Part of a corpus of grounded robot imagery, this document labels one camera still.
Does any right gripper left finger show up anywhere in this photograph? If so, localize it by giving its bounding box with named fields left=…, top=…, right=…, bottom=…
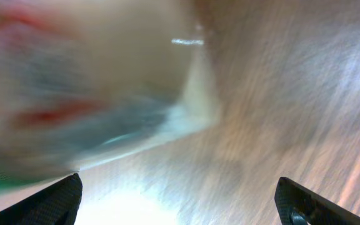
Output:
left=0, top=173, right=83, bottom=225

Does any green lid jar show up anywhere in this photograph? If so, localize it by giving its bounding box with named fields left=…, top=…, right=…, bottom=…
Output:
left=0, top=0, right=220, bottom=191

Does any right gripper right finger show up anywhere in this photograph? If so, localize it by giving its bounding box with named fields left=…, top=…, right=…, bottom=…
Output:
left=274, top=177, right=360, bottom=225

